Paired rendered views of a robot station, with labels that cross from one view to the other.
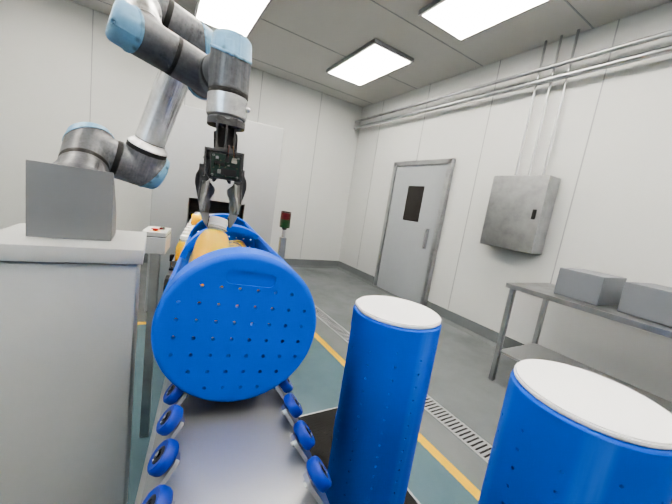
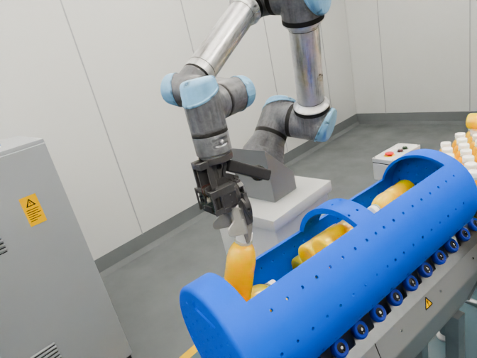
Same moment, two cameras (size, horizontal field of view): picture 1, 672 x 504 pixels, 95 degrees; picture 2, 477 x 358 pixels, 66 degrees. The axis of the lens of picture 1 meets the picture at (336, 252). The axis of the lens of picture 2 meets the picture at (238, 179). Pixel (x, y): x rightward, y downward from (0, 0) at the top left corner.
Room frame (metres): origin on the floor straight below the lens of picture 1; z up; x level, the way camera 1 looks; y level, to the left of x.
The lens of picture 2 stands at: (0.56, -0.48, 1.67)
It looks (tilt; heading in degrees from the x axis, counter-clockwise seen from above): 20 degrees down; 81
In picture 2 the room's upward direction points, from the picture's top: 13 degrees counter-clockwise
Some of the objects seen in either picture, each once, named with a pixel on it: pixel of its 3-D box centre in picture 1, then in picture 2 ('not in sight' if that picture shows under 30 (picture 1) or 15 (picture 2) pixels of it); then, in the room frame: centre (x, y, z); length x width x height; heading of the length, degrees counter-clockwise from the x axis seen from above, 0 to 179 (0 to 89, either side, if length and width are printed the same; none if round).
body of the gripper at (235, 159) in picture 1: (224, 151); (218, 182); (0.63, 0.25, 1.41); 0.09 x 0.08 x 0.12; 23
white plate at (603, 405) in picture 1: (589, 395); not in sight; (0.60, -0.56, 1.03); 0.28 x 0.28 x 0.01
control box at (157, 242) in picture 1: (156, 239); (397, 161); (1.45, 0.86, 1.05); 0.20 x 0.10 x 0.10; 23
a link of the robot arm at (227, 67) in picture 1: (229, 67); (204, 106); (0.64, 0.26, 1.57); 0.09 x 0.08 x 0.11; 44
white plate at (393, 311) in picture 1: (397, 310); not in sight; (0.98, -0.23, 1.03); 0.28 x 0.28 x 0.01
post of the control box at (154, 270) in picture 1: (149, 346); not in sight; (1.45, 0.86, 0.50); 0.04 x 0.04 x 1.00; 23
